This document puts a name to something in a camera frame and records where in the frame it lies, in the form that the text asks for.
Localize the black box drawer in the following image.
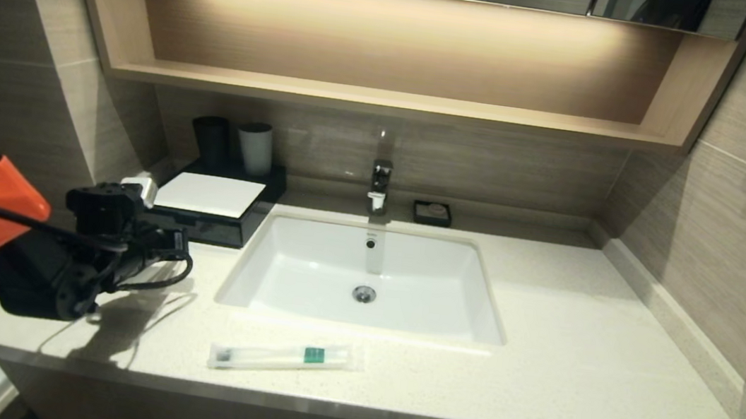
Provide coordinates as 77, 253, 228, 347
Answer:
187, 213, 249, 250

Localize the black box white lid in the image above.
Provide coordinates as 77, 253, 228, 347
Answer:
146, 167, 275, 253

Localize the black cup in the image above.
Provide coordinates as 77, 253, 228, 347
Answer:
188, 114, 237, 168

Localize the grey white cup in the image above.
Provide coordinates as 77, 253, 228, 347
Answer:
234, 121, 278, 178

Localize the white sink basin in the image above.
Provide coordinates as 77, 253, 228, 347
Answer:
213, 204, 518, 347

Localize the packaged toothbrush green label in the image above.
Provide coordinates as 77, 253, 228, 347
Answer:
206, 327, 365, 386

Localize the chrome faucet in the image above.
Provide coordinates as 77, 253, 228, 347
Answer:
365, 158, 395, 217

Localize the black soap dish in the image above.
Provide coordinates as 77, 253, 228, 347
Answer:
411, 199, 454, 229

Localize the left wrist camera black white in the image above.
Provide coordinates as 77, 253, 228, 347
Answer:
62, 165, 159, 244

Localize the wooden wall shelf niche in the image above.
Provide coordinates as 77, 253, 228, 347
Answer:
71, 0, 741, 156

